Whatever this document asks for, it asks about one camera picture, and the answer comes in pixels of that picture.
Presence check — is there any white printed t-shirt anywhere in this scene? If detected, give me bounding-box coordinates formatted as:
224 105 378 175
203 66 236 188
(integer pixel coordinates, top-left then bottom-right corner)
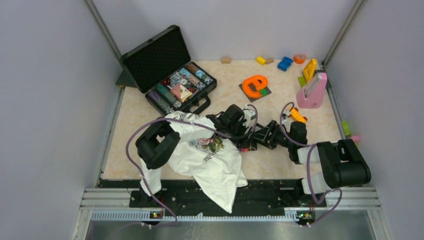
167 111 248 214

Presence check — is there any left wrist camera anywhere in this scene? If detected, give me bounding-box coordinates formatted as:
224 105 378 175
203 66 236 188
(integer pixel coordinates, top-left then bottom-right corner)
243 104 258 128

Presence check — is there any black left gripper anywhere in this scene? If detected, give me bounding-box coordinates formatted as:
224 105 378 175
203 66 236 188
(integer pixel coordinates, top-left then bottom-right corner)
226 119 255 149

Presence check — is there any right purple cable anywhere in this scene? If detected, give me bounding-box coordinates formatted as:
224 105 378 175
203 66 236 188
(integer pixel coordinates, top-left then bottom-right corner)
279 101 343 226

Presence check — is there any pink and green toy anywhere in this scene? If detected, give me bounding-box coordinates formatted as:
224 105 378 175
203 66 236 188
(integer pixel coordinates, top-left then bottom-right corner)
341 120 361 144

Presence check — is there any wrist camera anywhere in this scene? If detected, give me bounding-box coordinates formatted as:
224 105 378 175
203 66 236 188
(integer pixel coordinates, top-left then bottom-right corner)
243 104 258 128
280 107 293 124

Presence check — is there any orange letter e toy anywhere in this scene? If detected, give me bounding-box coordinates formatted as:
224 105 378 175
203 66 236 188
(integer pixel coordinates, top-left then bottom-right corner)
241 75 268 99

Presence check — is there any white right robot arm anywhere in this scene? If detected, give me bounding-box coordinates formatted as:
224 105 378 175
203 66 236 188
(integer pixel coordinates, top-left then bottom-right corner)
251 120 372 206

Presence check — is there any yellow perforated toy block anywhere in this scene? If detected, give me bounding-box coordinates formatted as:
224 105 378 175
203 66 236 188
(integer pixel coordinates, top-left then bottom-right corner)
302 58 317 83

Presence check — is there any green flat toy piece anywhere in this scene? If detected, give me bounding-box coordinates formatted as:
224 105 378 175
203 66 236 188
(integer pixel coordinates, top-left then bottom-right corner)
297 76 307 88

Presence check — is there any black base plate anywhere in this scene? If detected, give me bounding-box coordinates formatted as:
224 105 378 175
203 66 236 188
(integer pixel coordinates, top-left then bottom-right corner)
99 178 327 218

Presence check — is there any yellow toy brick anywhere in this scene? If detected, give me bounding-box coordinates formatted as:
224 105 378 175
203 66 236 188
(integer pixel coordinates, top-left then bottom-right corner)
255 56 267 66

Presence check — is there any tan wooden block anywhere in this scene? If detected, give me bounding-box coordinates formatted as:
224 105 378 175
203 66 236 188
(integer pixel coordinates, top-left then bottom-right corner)
220 56 232 64

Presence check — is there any orange tape roll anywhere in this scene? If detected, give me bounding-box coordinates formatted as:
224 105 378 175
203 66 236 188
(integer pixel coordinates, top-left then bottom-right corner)
293 54 307 64

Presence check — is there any pink wedge stand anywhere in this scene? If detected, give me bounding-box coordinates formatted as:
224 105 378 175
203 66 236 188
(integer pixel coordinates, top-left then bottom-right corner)
296 72 328 109

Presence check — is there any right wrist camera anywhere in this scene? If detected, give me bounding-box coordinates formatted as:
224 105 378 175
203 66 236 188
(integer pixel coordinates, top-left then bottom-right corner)
280 107 293 124

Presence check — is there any yellow toy car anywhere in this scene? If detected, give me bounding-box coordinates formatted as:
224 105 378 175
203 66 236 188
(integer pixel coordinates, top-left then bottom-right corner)
289 107 308 124

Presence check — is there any blue toy brick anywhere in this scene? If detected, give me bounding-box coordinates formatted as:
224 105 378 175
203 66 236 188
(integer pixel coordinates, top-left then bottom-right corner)
277 56 294 72

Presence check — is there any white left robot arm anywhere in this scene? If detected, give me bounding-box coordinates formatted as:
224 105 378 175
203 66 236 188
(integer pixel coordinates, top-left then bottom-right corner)
135 104 258 207

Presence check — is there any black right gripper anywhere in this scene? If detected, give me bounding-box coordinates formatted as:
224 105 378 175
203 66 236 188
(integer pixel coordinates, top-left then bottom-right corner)
252 119 295 150

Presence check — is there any black poker chip case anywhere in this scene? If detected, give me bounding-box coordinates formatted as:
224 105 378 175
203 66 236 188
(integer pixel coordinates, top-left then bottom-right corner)
120 25 218 116

